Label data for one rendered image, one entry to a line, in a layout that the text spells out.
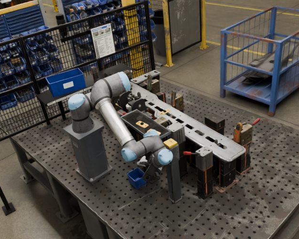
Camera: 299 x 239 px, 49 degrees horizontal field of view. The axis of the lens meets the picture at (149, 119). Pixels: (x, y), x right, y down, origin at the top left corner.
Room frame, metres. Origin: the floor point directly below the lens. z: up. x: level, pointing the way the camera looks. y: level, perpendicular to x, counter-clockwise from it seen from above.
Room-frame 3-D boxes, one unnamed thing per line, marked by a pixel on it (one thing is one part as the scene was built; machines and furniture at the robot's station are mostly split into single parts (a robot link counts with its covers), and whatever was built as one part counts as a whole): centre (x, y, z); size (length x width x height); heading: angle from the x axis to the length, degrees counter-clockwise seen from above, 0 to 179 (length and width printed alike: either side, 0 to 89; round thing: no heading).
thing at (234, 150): (2.11, -0.14, 1.00); 1.38 x 0.22 x 0.02; 32
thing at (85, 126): (1.91, 0.46, 1.15); 0.15 x 0.15 x 0.10
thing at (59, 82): (2.68, 0.69, 1.10); 0.30 x 0.17 x 0.13; 113
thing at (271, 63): (3.99, -1.72, 0.47); 1.20 x 0.80 x 0.95; 128
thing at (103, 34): (3.04, 0.34, 1.30); 0.23 x 0.02 x 0.31; 122
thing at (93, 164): (1.91, 0.46, 0.90); 0.21 x 0.21 x 0.40; 39
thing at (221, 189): (1.59, -0.46, 0.84); 0.18 x 0.06 x 0.29; 122
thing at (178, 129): (1.76, -0.16, 0.90); 0.13 x 0.10 x 0.41; 122
